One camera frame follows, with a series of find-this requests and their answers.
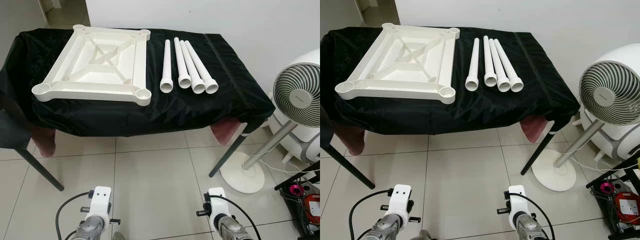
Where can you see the magenta vacuum cleaner part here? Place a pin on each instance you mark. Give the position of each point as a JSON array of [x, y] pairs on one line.
[[606, 188], [297, 190]]

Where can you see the red box white label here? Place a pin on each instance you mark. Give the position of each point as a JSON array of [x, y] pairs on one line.
[[627, 207], [314, 207]]

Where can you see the white plastic table leg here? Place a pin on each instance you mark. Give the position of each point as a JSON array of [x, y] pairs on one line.
[[488, 60], [508, 66], [181, 62], [499, 67], [167, 65], [191, 67], [201, 66], [473, 62]]

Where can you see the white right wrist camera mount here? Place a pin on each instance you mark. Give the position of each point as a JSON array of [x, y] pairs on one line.
[[517, 202], [217, 205]]

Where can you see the grey left robot foot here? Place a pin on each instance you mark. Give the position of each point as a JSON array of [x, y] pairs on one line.
[[118, 236], [426, 235]]

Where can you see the white plastic table top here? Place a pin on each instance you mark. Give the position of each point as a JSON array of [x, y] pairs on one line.
[[105, 60], [405, 57]]

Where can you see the white pedestal fan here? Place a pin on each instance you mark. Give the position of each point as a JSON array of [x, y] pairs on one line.
[[295, 95], [607, 90]]

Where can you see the black table cloth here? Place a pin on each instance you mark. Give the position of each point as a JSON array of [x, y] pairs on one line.
[[200, 112], [510, 112]]

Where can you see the white round appliance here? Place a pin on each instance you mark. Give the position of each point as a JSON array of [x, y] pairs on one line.
[[300, 145], [617, 140]]

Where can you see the black metal table leg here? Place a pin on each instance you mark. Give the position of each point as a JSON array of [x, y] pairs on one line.
[[40, 170], [537, 155], [227, 157], [350, 167]]

